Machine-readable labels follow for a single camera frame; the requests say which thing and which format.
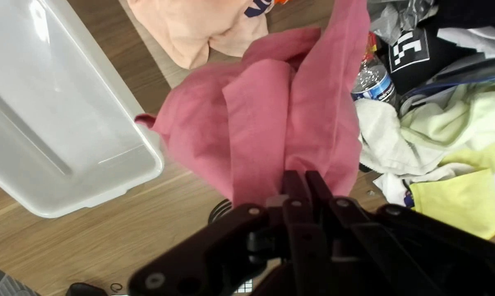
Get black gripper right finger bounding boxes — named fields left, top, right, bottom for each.
left=306, top=169, right=495, bottom=296

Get pink cloth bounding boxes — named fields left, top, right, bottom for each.
left=135, top=0, right=372, bottom=207

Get crumpled silver foil bag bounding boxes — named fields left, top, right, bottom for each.
left=367, top=0, right=441, bottom=45

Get peach cloth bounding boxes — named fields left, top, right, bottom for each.
left=126, top=0, right=293, bottom=70

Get clear plastic water bottle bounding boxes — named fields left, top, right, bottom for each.
left=350, top=31, right=401, bottom=106

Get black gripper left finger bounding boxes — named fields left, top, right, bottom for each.
left=128, top=169, right=314, bottom=296

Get yellow cloth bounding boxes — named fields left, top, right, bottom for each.
left=408, top=167, right=495, bottom=241

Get white plastic bin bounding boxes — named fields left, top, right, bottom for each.
left=0, top=0, right=166, bottom=220

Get light green cloth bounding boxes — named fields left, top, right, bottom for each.
left=399, top=80, right=495, bottom=170

